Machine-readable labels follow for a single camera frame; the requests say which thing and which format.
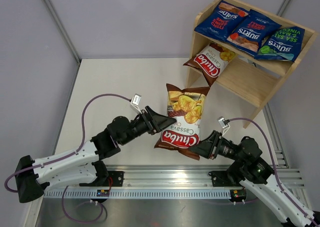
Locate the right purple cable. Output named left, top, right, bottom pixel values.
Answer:
left=226, top=117, right=320, bottom=227

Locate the wooden two-tier shelf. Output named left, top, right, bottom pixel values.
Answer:
left=185, top=0, right=318, bottom=120

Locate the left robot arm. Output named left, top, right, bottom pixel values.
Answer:
left=14, top=106, right=177, bottom=203

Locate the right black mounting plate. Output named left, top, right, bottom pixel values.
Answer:
left=208, top=170, right=240, bottom=187

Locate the black mounting plate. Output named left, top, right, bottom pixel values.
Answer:
left=208, top=170, right=240, bottom=187
left=79, top=170, right=125, bottom=187

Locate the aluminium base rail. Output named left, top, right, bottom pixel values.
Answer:
left=106, top=165, right=305, bottom=189

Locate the Burts blue bag with bacon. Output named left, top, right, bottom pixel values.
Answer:
left=226, top=9, right=282, bottom=56

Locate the Chuba cassava chips bag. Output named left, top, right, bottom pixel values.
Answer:
left=154, top=83, right=210, bottom=161
left=183, top=42, right=237, bottom=87

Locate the white slotted cable duct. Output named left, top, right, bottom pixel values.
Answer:
left=44, top=188, right=231, bottom=200

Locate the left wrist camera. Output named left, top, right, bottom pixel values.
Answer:
left=130, top=93, right=142, bottom=114

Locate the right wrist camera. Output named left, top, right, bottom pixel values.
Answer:
left=217, top=116, right=230, bottom=136

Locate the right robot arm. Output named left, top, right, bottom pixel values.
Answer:
left=190, top=130, right=320, bottom=227

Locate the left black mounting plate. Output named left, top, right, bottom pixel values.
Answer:
left=79, top=170, right=125, bottom=187

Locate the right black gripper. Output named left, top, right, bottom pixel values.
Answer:
left=188, top=129, right=247, bottom=163

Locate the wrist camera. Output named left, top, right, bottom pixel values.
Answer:
left=217, top=116, right=230, bottom=136
left=130, top=93, right=142, bottom=114

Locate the Burts sea salt vinegar bag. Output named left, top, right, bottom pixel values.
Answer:
left=254, top=26, right=305, bottom=62

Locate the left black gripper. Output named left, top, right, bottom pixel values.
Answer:
left=120, top=106, right=176, bottom=146

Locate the Burts spicy sweet chilli bag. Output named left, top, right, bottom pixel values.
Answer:
left=194, top=0, right=249, bottom=42

